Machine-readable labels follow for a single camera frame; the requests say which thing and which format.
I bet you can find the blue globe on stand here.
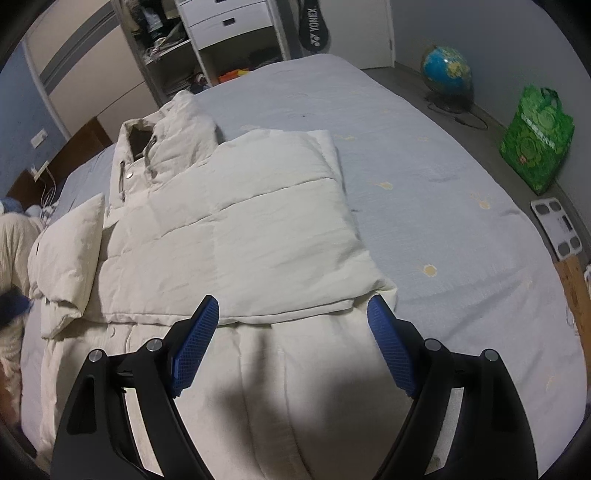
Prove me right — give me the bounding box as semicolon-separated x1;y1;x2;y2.
421;45;474;114

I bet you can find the white bathroom scale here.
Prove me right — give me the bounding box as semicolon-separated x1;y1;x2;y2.
530;198;585;259

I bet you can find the grey cluttered shelf unit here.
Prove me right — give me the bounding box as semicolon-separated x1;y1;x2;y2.
111;0;204;107

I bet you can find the cream puffer jacket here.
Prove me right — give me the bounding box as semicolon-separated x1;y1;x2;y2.
28;90;467;480

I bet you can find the white door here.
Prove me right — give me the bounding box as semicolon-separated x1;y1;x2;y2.
323;0;395;70

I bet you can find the green shopping bag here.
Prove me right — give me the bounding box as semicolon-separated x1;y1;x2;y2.
500;85;575;195

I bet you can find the bed with blue-grey sheet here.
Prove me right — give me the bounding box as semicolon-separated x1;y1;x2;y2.
18;53;585;480

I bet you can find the brown wooden headboard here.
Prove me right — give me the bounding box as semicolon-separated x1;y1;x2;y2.
7;115;114;204

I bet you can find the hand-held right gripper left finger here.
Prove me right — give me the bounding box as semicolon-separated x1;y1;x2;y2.
50;295;220;480

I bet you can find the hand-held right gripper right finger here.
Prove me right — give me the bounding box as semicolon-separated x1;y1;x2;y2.
367;295;539;480

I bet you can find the black racket bag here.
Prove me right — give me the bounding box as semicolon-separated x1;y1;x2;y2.
286;0;334;52

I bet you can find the cream cloth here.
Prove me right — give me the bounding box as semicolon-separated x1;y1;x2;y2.
0;215;44;370

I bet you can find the brown cardboard piece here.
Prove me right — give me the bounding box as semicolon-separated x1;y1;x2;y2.
556;258;591;333

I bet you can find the white wall socket with cables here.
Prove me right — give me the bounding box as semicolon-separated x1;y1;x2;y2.
30;161;58;208

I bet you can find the cream wardrobe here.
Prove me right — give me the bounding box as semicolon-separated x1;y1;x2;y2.
21;0;155;139

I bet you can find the white drawer cabinet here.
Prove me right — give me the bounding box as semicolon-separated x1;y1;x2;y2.
175;0;289;86

